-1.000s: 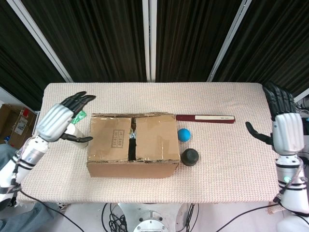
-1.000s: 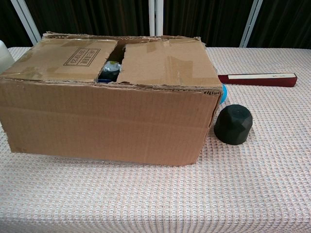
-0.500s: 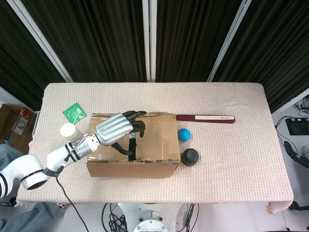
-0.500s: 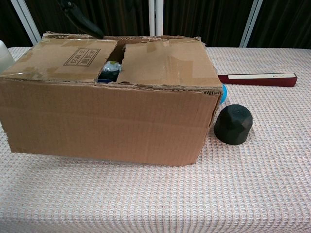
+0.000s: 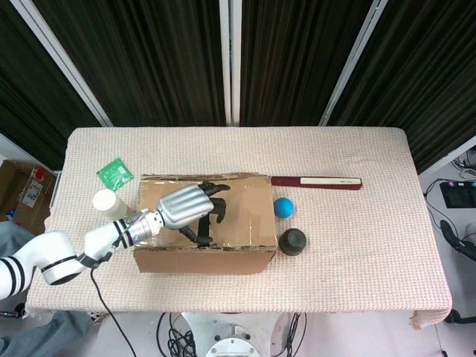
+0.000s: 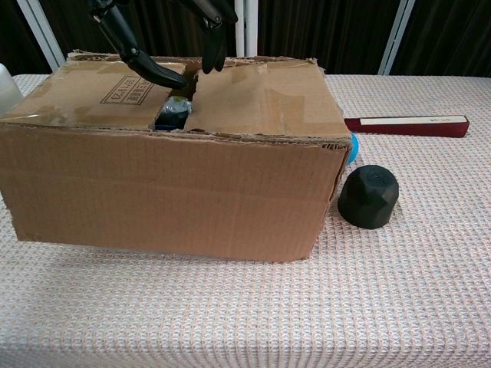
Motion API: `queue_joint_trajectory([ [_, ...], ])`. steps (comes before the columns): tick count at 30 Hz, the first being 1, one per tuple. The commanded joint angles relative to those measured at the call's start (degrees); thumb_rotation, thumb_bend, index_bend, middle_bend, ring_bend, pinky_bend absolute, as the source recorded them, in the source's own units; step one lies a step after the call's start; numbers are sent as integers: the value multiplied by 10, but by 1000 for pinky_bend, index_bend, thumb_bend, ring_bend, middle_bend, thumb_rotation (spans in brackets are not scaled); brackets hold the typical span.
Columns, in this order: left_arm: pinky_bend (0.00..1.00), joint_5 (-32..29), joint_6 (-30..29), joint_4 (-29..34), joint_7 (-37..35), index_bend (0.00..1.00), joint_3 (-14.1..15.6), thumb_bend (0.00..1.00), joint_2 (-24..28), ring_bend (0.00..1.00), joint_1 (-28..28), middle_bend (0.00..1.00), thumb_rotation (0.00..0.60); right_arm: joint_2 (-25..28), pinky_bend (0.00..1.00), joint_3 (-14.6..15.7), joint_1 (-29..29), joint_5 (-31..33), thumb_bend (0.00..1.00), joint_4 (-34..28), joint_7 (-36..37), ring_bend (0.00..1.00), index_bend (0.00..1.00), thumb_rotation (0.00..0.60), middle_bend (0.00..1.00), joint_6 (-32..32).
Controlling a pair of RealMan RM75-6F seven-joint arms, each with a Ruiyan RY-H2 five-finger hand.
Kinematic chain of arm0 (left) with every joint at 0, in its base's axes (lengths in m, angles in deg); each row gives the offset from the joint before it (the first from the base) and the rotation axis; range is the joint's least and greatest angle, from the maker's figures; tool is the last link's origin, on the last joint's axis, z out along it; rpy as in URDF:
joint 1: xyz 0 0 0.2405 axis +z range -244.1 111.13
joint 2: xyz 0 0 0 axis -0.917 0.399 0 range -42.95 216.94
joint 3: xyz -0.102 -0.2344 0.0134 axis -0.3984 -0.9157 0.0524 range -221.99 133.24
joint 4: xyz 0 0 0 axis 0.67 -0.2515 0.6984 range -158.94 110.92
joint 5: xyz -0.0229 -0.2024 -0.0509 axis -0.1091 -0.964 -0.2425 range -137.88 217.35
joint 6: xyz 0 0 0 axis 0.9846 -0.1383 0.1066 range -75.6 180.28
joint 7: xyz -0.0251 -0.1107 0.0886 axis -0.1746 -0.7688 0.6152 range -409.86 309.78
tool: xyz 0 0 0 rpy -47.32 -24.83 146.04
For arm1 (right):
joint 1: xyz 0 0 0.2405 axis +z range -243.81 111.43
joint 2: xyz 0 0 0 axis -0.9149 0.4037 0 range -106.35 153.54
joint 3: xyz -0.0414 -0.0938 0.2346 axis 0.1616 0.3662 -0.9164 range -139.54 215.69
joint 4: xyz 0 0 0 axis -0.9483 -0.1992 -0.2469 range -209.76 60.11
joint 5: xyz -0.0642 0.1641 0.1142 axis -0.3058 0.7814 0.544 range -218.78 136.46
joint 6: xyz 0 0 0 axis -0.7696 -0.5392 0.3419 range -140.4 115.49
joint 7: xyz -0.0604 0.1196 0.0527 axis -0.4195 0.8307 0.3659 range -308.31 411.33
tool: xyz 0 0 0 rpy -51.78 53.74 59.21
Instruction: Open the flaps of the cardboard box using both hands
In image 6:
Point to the white partition frame post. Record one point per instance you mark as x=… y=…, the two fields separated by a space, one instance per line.
x=395 y=38
x=247 y=30
x=42 y=34

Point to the dark cola plastic bottle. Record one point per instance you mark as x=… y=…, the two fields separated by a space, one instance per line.
x=172 y=111

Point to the brown cardboard box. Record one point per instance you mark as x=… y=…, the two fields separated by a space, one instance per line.
x=172 y=191

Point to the black faceted cup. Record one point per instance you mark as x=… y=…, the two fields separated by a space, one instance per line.
x=368 y=195

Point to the blue ball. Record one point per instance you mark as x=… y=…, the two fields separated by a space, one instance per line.
x=354 y=149

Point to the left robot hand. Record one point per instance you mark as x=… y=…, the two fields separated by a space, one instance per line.
x=130 y=50

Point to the pink woven tablecloth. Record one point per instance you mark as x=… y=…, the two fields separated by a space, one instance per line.
x=383 y=287

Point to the black pleated partition panel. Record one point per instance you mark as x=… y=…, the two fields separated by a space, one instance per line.
x=452 y=38
x=15 y=34
x=318 y=30
x=165 y=27

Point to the white plastic bottle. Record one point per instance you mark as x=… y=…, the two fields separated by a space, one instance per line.
x=5 y=88

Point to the long dark red box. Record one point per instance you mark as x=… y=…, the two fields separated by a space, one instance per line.
x=422 y=131

